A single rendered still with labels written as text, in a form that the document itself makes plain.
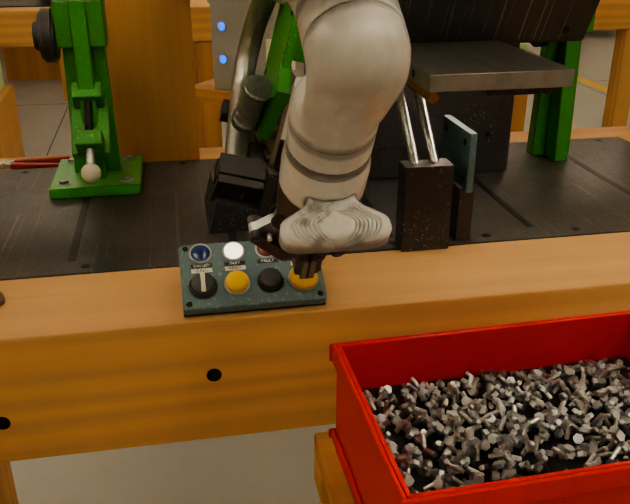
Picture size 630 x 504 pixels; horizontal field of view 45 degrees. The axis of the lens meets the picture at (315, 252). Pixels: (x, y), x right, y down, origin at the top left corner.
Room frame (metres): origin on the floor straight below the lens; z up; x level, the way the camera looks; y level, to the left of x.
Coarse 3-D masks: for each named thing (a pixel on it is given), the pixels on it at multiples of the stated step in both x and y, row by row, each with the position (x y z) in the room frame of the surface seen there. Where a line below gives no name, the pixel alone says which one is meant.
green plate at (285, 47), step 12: (288, 12) 0.97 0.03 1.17; (276, 24) 1.03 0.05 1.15; (288, 24) 0.95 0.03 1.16; (276, 36) 1.01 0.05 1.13; (288, 36) 0.93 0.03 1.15; (276, 48) 0.99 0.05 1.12; (288, 48) 0.93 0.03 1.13; (300, 48) 0.94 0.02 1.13; (276, 60) 0.97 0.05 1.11; (288, 60) 0.93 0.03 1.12; (300, 60) 0.94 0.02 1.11; (264, 72) 1.03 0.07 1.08
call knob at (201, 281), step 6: (198, 276) 0.70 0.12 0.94; (204, 276) 0.70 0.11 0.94; (210, 276) 0.70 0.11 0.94; (192, 282) 0.70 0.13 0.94; (198, 282) 0.69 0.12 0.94; (204, 282) 0.69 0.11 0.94; (210, 282) 0.70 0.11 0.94; (192, 288) 0.69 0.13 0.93; (198, 288) 0.69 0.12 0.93; (204, 288) 0.69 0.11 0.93; (210, 288) 0.69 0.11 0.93; (198, 294) 0.69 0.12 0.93; (204, 294) 0.69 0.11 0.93; (210, 294) 0.69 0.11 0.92
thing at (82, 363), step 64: (384, 256) 0.84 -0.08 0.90; (448, 256) 0.84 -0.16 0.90; (512, 256) 0.84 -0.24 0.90; (576, 256) 0.84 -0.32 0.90; (0, 320) 0.68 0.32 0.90; (64, 320) 0.68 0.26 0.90; (128, 320) 0.68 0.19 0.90; (192, 320) 0.68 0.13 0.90; (256, 320) 0.69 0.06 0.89; (320, 320) 0.70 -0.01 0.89; (384, 320) 0.71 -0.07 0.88; (448, 320) 0.73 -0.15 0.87; (512, 320) 0.74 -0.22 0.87; (0, 384) 0.64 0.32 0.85; (64, 384) 0.65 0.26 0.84; (128, 384) 0.66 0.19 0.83; (192, 384) 0.68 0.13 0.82; (256, 384) 0.69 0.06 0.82; (320, 384) 0.70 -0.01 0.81; (0, 448) 0.64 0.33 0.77; (64, 448) 0.65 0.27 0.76
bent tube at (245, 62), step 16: (256, 0) 1.03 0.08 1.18; (272, 0) 1.00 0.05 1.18; (256, 16) 1.04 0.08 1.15; (256, 32) 1.06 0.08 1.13; (240, 48) 1.07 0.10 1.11; (256, 48) 1.07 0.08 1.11; (240, 64) 1.06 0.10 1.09; (256, 64) 1.08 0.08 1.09; (240, 80) 1.05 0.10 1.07; (240, 96) 1.03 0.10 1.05; (240, 144) 0.97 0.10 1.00
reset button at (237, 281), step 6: (228, 276) 0.70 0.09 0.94; (234, 276) 0.70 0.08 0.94; (240, 276) 0.70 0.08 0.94; (246, 276) 0.71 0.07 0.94; (228, 282) 0.70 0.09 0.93; (234, 282) 0.70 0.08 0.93; (240, 282) 0.70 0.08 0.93; (246, 282) 0.70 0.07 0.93; (228, 288) 0.70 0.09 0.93; (234, 288) 0.69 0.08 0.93; (240, 288) 0.70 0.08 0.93; (246, 288) 0.70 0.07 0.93
